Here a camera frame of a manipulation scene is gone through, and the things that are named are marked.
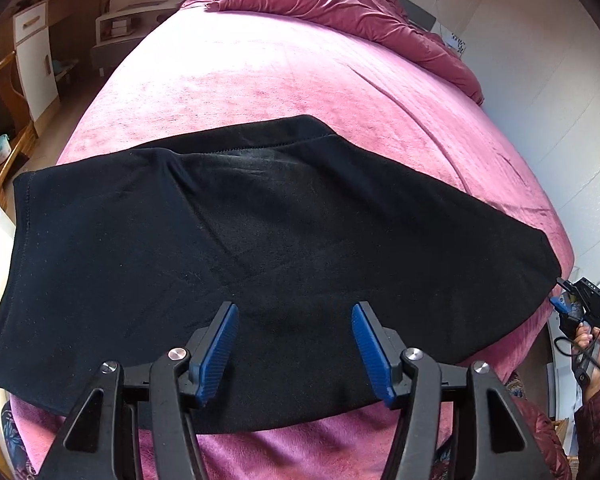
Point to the grey bed headboard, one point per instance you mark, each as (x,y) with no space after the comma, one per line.
(417,12)

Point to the crimson duvet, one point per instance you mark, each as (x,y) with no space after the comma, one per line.
(355,5)

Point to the wooden desk with white cabinet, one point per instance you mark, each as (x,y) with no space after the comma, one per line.
(35,55)

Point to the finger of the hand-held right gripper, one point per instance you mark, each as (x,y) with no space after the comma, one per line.
(559,306)
(565,284)

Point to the wooden side table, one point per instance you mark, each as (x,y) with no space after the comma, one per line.
(7,90)

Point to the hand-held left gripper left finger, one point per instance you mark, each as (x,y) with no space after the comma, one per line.
(215,355)

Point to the white nightstand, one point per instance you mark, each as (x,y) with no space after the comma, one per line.
(125,30)

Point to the bed with pink sheet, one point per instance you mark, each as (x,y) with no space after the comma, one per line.
(280,75)

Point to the person's maroon jacket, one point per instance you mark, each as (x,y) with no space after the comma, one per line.
(535,425)

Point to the mint green cup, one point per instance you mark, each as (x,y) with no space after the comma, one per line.
(0,149)

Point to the black pants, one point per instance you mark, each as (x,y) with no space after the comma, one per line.
(230,240)

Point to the floral mattress side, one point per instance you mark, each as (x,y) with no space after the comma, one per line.
(17,440)

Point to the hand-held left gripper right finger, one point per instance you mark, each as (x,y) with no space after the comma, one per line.
(372,355)

